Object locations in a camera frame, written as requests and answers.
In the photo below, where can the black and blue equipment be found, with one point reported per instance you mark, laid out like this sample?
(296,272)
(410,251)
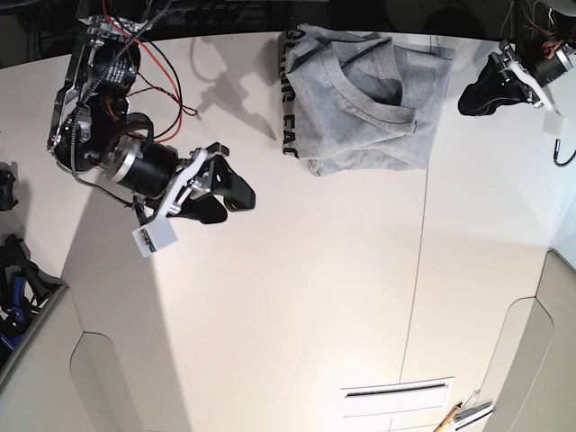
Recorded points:
(25,290)

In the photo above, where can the wooden handled tool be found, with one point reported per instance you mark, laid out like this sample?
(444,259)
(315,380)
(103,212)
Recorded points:
(449,417)

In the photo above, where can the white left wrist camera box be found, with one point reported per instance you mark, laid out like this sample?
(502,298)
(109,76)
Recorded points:
(554,124)

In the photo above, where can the white cable slot plate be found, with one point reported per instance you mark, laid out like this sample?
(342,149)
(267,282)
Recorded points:
(396,399)

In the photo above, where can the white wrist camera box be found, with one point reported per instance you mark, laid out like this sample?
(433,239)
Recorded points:
(554,124)
(154,236)

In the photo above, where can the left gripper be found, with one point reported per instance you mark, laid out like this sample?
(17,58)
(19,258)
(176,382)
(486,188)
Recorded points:
(507,80)

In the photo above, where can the black device at left edge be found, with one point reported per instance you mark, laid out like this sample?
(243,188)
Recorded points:
(8,179)

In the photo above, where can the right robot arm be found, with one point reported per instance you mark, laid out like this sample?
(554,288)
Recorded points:
(93,126)

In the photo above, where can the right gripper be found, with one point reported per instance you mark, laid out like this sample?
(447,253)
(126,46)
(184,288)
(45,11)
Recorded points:
(206,172)

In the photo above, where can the grey T-shirt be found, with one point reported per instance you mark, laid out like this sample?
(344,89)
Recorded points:
(354,102)

